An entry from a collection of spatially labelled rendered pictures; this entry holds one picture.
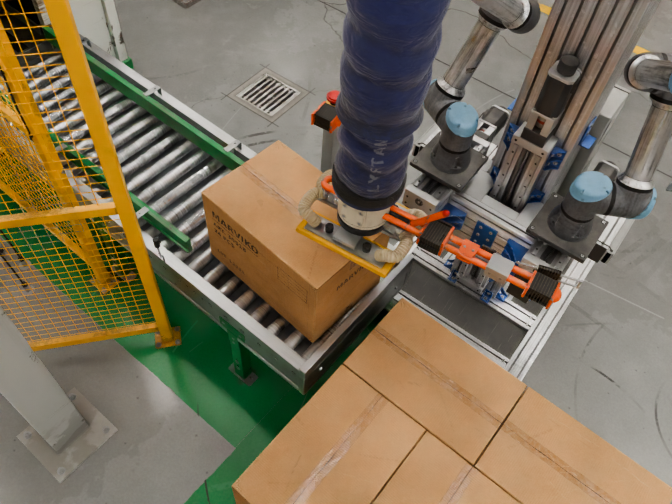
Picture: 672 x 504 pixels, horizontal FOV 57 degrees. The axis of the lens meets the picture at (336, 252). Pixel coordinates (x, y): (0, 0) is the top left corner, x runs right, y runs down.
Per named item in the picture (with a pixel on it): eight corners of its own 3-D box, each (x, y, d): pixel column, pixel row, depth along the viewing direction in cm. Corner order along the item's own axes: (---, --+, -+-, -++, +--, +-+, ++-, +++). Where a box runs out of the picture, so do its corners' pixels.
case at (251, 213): (211, 253, 264) (200, 191, 231) (279, 203, 282) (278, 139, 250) (312, 343, 242) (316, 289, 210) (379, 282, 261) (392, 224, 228)
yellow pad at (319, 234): (295, 231, 206) (295, 222, 202) (311, 212, 211) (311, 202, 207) (384, 279, 197) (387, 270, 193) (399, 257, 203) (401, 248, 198)
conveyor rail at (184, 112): (67, 56, 353) (57, 27, 337) (75, 52, 355) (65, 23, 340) (394, 286, 277) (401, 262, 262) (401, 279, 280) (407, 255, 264)
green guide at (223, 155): (46, 40, 336) (41, 26, 329) (62, 32, 341) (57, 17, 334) (263, 193, 284) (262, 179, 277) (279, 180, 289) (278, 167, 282)
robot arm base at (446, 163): (443, 139, 243) (448, 120, 235) (476, 157, 238) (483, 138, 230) (422, 160, 235) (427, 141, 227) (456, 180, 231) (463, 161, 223)
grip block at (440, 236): (414, 245, 193) (417, 234, 188) (428, 224, 198) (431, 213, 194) (438, 257, 191) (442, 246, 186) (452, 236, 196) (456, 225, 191)
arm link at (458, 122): (449, 155, 224) (457, 127, 213) (431, 130, 231) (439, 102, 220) (477, 147, 227) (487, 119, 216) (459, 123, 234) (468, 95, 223)
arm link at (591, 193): (560, 191, 217) (574, 165, 206) (598, 197, 217) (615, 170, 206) (563, 218, 210) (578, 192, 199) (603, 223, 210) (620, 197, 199)
